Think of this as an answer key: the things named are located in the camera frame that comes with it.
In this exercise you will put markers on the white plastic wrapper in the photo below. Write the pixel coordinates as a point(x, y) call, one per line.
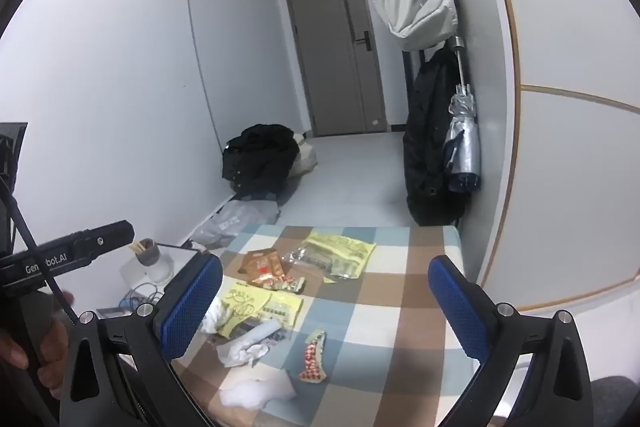
point(270, 332)

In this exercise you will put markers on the orange snack wrapper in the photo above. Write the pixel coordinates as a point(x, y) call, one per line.
point(260, 264)

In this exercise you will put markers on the grey door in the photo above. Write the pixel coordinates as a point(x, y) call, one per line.
point(330, 57)

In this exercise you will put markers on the red white checked wrapper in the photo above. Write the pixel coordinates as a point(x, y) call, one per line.
point(312, 357)

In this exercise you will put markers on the person's left hand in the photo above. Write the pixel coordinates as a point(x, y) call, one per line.
point(55, 327)

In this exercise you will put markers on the white side table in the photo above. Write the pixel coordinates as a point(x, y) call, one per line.
point(182, 259)

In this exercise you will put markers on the checked tablecloth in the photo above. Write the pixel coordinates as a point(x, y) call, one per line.
point(390, 307)

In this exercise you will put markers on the silver folded umbrella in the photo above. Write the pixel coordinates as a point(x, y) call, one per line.
point(465, 142)

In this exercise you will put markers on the black clothes pile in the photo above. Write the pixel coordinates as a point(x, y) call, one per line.
point(260, 157)

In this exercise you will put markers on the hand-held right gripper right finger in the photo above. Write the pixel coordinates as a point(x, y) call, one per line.
point(457, 307)

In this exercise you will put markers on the white sack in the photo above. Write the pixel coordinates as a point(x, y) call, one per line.
point(305, 159)

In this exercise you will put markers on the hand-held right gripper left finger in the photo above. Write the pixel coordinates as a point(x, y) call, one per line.
point(192, 302)

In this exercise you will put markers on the large yellow foil packet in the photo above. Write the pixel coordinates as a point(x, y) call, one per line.
point(340, 249)

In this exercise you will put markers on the yellow packet with line drawings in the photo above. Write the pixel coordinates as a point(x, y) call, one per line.
point(260, 304)

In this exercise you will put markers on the white cup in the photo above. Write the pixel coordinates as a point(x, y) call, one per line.
point(147, 269)

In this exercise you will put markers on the white wardrobe with gold trim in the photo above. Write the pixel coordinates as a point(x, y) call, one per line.
point(565, 157)

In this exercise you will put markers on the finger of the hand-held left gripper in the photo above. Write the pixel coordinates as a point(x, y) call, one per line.
point(107, 237)

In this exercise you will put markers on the clear plastic bag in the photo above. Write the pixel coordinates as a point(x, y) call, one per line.
point(230, 222)

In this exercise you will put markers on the small colourful snack wrapper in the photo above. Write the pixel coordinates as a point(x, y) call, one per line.
point(285, 284)

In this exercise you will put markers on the black hanging jacket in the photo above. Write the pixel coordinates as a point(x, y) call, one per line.
point(425, 147)

